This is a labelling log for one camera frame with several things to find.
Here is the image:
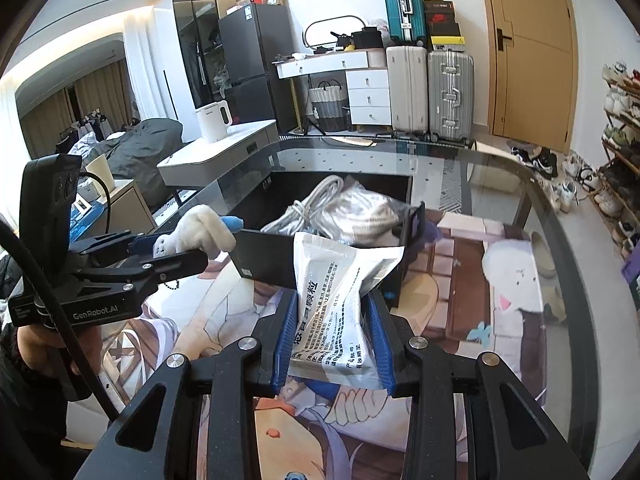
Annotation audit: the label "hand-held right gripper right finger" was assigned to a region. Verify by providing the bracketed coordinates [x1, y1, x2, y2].
[364, 291, 591, 480]

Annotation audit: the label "shoe rack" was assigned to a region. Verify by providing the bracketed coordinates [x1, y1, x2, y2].
[597, 60, 640, 261]

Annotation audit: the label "beige curtains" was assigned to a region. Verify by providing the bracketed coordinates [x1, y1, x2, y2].
[20, 57, 133, 146]

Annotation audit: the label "black cardboard box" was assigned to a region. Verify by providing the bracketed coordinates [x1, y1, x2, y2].
[227, 170, 428, 311]

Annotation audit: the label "wooden door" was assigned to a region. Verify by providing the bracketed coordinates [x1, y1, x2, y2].
[475, 0, 576, 151]

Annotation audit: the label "clear bag of white rope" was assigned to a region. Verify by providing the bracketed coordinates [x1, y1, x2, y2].
[320, 182, 416, 248]

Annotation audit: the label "white electric kettle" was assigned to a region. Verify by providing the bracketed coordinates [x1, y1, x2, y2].
[195, 100, 232, 143]

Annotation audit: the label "white vanity desk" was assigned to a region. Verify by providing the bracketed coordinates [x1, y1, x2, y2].
[272, 49, 391, 133]

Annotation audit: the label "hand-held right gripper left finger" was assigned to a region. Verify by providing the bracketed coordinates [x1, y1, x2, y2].
[75, 290, 300, 480]

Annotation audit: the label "printed desk mat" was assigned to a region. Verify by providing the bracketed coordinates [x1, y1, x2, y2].
[115, 210, 548, 480]

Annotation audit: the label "white side table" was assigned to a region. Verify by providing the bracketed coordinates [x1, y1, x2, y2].
[156, 120, 279, 188]

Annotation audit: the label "dark glass cabinet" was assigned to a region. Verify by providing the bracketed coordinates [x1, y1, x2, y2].
[171, 0, 223, 121]

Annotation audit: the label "white suitcase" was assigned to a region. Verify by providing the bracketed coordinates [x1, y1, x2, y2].
[386, 45, 430, 133]

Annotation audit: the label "white cable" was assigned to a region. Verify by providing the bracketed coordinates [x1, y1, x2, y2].
[260, 175, 346, 236]

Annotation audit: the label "woven basket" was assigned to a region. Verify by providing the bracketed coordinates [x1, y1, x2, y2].
[307, 80, 349, 133]

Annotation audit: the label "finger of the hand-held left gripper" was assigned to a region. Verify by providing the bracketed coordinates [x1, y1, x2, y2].
[67, 231, 166, 262]
[80, 249, 210, 294]

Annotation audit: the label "oval mirror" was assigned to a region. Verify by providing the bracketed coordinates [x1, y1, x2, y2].
[302, 15, 368, 51]

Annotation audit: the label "dark grey bean bag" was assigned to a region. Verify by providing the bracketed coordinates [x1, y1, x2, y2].
[102, 119, 183, 181]

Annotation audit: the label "thick black cable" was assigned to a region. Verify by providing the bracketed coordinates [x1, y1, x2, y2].
[0, 217, 123, 423]

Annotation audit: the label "white plush toy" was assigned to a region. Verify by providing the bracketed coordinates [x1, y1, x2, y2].
[152, 205, 246, 261]

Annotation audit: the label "person's left hand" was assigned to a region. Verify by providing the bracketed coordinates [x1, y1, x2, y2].
[16, 326, 69, 379]

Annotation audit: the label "teal suitcase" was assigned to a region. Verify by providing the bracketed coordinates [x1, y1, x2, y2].
[381, 0, 428, 47]

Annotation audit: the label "black refrigerator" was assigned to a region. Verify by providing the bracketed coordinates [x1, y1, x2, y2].
[217, 2, 298, 133]

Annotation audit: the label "pile of shoes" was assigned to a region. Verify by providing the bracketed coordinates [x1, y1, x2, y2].
[505, 140, 601, 216]

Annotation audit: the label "silver suitcase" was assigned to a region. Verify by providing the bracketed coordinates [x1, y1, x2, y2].
[426, 49, 475, 143]

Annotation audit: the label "thin black cable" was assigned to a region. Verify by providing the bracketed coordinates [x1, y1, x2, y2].
[75, 172, 112, 235]

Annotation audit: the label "black shoe box red logo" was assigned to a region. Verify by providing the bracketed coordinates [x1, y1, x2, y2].
[424, 1, 456, 23]

